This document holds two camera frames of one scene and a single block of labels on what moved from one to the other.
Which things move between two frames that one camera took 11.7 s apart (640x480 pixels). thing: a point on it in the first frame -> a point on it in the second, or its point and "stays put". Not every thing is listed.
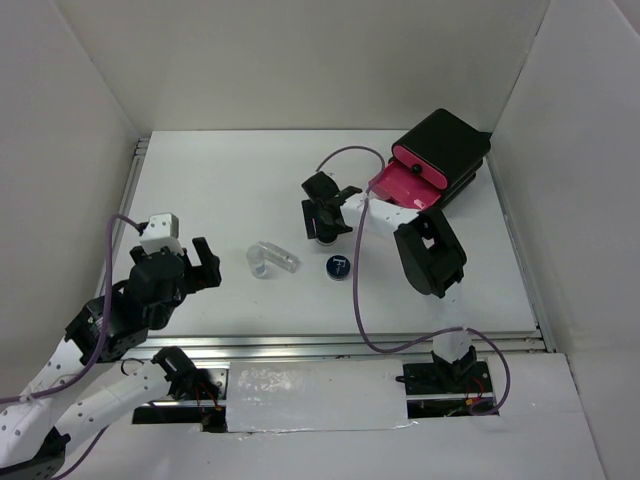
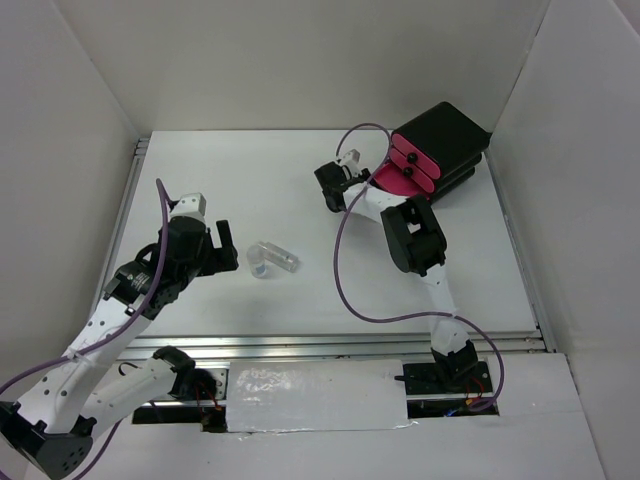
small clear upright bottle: x=258 y=265 stays put
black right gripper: x=311 y=211 -> x=365 y=174
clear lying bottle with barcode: x=278 y=256 stays put
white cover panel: x=316 y=395 stays put
